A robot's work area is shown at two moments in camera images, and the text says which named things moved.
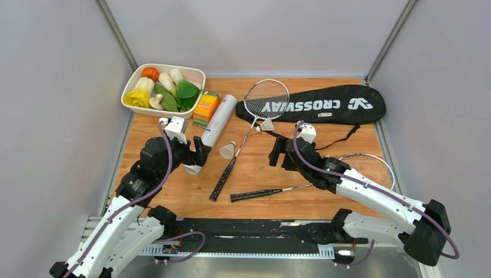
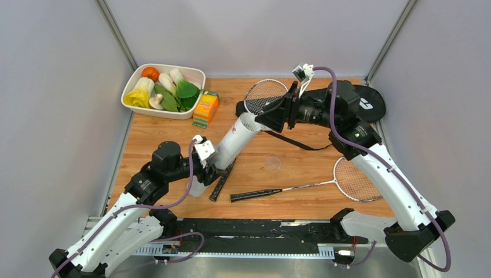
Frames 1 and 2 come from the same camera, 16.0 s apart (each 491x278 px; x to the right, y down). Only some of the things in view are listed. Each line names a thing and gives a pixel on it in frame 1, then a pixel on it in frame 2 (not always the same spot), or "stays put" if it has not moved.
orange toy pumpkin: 151,72 stays put
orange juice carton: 206,106 stays put
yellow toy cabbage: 140,95 stays put
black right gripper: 278,149 -> 274,116
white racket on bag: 267,100 stays put
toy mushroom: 155,102 stays put
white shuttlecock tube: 215,127 -> 234,141
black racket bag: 344,104 stays put
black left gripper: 199,156 -> 208,178
